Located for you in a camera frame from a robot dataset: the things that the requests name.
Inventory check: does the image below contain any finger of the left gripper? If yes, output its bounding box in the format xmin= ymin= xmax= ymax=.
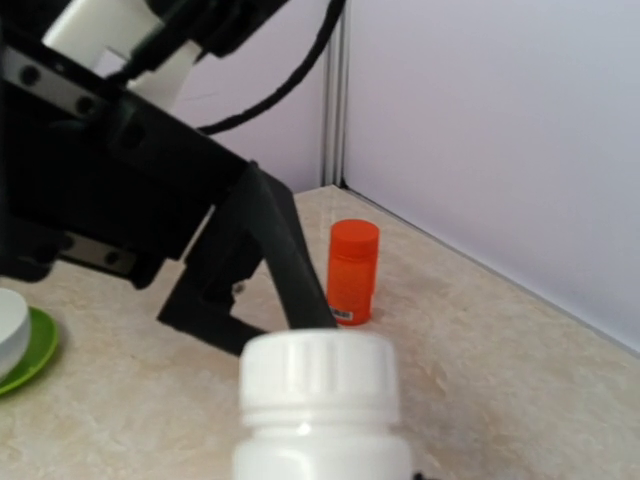
xmin=158 ymin=204 xmax=266 ymax=356
xmin=226 ymin=162 xmax=337 ymax=329

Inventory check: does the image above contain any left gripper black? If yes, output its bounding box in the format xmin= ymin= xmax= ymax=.
xmin=1 ymin=25 xmax=247 ymax=289

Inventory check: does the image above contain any orange pill bottle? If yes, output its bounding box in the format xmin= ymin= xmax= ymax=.
xmin=326 ymin=219 xmax=380 ymax=326

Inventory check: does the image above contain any small white clear bottle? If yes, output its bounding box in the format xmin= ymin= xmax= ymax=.
xmin=232 ymin=329 xmax=414 ymax=480

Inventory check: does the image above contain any white bowl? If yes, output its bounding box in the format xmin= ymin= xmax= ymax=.
xmin=0 ymin=288 xmax=31 ymax=380

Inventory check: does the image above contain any green plate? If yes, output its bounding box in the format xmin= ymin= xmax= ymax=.
xmin=0 ymin=307 xmax=59 ymax=396

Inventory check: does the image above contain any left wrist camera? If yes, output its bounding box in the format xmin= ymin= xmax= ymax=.
xmin=43 ymin=1 xmax=284 ymax=111

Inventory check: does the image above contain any left aluminium corner post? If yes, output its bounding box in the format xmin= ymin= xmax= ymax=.
xmin=321 ymin=1 xmax=350 ymax=186

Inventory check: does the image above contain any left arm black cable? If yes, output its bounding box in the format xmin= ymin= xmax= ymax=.
xmin=197 ymin=0 xmax=349 ymax=136

